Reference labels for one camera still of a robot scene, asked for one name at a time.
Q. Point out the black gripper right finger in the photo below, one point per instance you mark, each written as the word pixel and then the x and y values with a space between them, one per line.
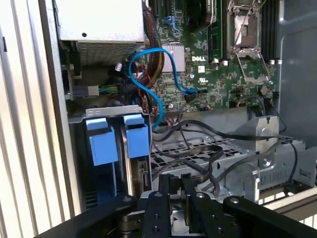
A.
pixel 205 218

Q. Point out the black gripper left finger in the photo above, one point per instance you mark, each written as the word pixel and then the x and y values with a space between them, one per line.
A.
pixel 157 213

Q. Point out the metal disk bay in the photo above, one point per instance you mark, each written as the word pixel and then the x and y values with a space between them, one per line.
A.
pixel 111 110

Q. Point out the black RAM slot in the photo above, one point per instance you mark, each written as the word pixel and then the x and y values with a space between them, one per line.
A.
pixel 267 29
pixel 226 37
pixel 277 29

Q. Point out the grey perforated drive cage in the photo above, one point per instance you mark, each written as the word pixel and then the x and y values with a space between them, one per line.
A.
pixel 267 129

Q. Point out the green motherboard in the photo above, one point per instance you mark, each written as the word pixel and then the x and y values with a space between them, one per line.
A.
pixel 223 84

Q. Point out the round coin cell battery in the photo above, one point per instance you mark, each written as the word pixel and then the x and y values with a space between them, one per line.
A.
pixel 264 90

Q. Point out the silver chipset heat sink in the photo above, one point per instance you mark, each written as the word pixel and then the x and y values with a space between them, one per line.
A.
pixel 173 58

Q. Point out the black open PC case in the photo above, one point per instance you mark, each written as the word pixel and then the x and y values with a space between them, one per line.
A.
pixel 297 74

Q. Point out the CPU socket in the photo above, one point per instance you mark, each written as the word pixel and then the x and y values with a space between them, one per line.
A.
pixel 247 29

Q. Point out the silver power supply unit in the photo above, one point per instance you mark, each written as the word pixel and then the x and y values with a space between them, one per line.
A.
pixel 99 19

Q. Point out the metal socket cover frame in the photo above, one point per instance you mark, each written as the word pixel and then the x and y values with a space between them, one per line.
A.
pixel 257 78

